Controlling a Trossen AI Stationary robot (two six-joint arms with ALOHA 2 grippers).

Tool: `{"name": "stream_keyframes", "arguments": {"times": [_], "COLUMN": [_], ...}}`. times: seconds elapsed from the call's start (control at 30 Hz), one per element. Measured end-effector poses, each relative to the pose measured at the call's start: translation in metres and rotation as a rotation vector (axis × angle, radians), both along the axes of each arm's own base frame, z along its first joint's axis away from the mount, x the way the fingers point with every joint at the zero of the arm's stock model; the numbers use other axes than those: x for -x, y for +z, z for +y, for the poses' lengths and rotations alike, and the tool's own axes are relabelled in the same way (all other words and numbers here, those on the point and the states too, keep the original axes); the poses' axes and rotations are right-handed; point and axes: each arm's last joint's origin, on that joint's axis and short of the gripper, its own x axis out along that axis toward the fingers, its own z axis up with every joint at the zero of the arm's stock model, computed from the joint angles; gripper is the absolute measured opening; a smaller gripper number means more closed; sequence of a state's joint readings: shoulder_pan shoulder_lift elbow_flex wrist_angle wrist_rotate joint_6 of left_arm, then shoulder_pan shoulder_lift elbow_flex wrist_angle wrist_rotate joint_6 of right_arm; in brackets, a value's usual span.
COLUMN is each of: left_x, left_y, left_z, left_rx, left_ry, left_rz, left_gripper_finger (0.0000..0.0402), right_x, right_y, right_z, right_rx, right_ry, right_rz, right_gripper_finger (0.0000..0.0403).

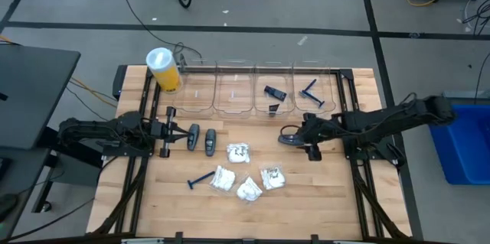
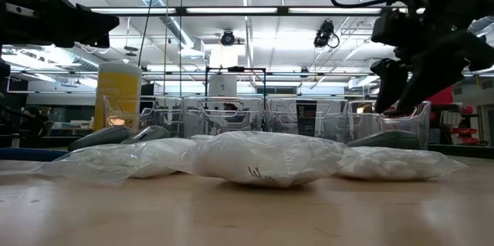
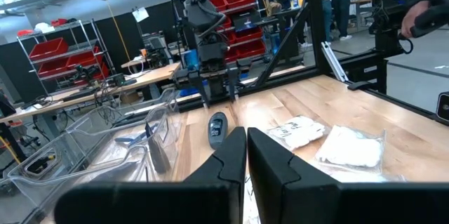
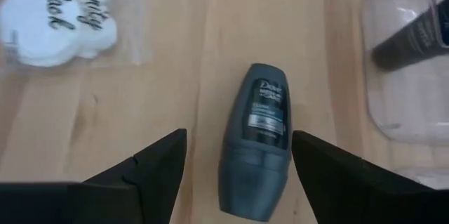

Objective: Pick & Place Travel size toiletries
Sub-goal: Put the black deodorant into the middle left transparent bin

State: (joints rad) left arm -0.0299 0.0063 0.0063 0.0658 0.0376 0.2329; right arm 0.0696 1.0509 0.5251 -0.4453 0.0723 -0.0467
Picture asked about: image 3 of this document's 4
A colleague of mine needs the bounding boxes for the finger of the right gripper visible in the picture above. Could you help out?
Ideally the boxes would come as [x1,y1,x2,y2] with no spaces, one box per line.
[199,85,212,109]
[227,76,241,103]

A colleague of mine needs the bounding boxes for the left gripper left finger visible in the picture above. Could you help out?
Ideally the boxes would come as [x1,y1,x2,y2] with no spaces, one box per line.
[184,126,248,224]

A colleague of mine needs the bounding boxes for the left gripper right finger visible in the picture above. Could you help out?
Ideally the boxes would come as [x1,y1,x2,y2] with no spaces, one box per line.
[247,127,342,224]

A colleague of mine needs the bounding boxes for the grey oval toiletry container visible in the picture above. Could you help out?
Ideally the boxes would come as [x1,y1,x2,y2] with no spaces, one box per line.
[207,111,229,150]

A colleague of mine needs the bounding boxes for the blue box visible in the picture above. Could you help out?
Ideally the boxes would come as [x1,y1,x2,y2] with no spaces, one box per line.
[182,48,201,72]

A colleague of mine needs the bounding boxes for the clear plastic bin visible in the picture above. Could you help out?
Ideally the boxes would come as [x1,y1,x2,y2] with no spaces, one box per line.
[65,104,173,185]
[115,86,182,137]
[6,143,150,224]

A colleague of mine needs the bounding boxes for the clear vanity pack bag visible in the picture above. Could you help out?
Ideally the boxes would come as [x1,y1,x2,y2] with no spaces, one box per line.
[265,114,329,152]
[314,124,387,169]

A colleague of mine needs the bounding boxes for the dark monitor screen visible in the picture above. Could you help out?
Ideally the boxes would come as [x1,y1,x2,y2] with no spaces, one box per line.
[232,9,263,32]

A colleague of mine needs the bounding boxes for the wooden workbench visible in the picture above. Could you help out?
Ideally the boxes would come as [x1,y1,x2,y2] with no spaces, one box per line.
[0,61,182,124]

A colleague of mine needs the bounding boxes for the white paper sign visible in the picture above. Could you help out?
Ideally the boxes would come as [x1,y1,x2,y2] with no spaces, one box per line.
[132,6,150,23]

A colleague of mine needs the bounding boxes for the black equipment stand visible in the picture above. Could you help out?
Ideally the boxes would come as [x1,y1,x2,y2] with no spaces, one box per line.
[338,0,417,95]

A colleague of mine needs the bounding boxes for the person's hand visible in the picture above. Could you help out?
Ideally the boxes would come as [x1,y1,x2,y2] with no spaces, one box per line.
[401,0,431,39]

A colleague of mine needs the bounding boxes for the yellow strap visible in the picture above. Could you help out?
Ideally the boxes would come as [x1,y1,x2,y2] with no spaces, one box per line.
[100,0,132,60]

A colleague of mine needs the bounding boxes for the silver aluminium bracket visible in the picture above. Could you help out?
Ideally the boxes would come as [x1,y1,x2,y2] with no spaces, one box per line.
[321,40,351,84]

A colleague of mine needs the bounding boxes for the black table-level camera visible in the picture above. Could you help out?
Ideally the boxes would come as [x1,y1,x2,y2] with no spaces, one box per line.
[436,91,449,124]

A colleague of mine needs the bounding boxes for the black teleoperation handle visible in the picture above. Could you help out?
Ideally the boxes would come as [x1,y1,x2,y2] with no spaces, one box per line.
[408,4,449,39]

